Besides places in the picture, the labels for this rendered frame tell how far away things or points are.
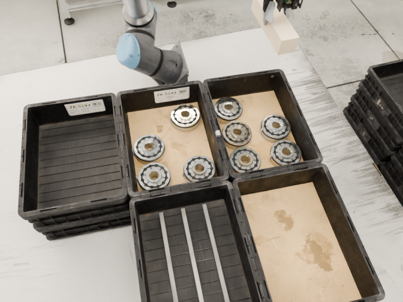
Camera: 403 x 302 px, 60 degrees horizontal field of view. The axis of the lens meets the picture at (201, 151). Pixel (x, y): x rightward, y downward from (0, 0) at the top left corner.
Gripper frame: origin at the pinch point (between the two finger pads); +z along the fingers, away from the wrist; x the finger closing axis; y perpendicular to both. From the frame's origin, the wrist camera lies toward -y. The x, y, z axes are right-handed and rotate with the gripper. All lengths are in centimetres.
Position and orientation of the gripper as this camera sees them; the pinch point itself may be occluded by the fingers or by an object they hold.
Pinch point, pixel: (274, 18)
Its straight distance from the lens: 127.3
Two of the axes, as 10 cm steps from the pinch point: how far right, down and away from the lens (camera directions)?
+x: 9.6, -2.3, 1.8
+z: -0.3, 5.1, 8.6
